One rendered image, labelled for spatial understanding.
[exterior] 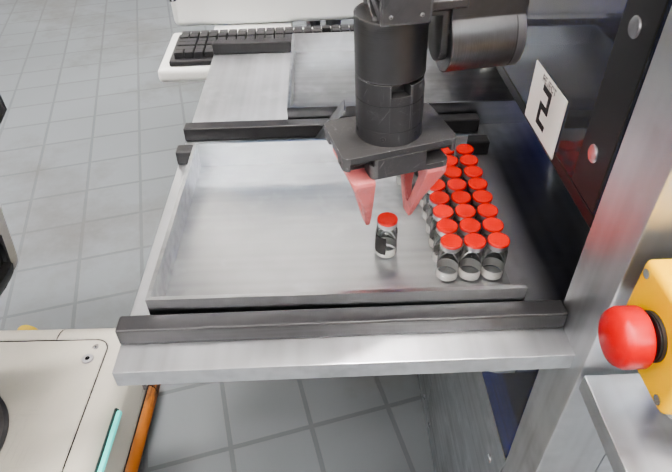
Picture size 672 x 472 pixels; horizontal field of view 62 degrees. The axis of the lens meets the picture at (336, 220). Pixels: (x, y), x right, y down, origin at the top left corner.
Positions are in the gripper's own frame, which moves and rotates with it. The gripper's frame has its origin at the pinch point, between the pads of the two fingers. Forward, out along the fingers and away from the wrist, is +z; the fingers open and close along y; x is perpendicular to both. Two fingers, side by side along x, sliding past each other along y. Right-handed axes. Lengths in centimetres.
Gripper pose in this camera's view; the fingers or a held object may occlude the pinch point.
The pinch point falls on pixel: (386, 209)
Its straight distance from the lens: 54.9
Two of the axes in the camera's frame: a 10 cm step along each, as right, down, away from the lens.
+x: -2.8, -6.2, 7.3
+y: 9.6, -2.1, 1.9
